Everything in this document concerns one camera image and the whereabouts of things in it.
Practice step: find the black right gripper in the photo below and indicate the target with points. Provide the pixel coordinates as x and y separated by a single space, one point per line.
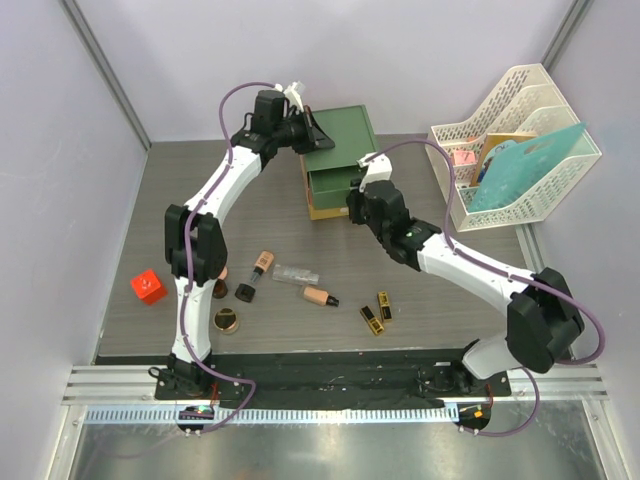
354 202

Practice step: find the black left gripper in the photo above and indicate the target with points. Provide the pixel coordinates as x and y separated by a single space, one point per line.
315 136

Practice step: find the green top drawer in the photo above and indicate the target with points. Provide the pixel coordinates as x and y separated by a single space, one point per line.
329 188

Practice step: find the peach foundation bottle capped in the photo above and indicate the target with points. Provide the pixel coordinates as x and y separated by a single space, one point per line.
319 297

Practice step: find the peach foundation bottle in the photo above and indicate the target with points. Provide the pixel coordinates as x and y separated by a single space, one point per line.
261 266

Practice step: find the black square bottle cap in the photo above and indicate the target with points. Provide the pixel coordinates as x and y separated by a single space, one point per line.
245 292

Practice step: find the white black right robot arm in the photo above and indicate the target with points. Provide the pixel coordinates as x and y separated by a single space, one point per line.
541 322

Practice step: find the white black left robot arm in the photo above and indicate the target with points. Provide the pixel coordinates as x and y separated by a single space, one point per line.
194 244

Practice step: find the green drawer cabinet shell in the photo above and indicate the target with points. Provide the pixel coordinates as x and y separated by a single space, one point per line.
351 130

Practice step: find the pink sticky note pad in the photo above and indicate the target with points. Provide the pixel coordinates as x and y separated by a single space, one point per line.
461 157

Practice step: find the gold black lipstick right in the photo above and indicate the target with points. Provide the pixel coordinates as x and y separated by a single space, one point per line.
385 306

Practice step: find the gold black lipstick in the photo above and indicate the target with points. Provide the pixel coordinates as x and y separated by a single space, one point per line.
373 322
385 306

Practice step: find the gold black lipstick left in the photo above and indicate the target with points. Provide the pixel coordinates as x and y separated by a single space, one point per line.
373 322

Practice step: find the brown illustrated book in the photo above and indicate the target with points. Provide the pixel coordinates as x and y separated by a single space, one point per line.
494 144

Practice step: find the teal plastic folder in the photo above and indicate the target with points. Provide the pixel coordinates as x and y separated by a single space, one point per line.
515 170

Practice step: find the cream perforated file organizer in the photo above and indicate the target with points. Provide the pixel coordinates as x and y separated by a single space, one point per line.
525 100

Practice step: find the amber small jar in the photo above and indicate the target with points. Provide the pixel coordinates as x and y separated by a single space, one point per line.
220 289

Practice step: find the gold round compact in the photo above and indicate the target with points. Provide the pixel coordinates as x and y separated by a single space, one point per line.
226 321

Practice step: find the red cube block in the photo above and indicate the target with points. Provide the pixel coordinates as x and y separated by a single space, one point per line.
148 287

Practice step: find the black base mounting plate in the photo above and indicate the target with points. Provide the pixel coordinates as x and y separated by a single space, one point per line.
336 386

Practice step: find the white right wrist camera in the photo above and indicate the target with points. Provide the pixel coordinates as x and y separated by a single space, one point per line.
377 167

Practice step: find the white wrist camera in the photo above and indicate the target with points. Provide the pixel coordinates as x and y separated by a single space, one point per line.
293 93
377 167

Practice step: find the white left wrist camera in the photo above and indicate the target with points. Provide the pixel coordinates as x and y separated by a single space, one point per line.
293 93

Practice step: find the aluminium front rail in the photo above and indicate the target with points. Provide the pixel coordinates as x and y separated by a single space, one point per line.
127 395

